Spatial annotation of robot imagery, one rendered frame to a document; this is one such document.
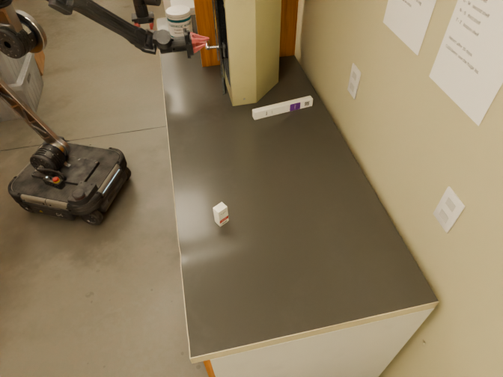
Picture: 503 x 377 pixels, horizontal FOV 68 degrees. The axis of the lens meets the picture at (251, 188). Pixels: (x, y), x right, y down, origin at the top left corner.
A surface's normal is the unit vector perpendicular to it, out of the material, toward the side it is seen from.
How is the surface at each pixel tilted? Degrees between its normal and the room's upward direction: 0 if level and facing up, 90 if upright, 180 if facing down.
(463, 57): 90
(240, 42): 90
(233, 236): 1
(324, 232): 0
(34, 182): 0
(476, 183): 90
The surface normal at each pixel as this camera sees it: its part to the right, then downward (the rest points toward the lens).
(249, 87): 0.21, 0.73
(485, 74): -0.98, 0.17
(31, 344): -0.02, -0.66
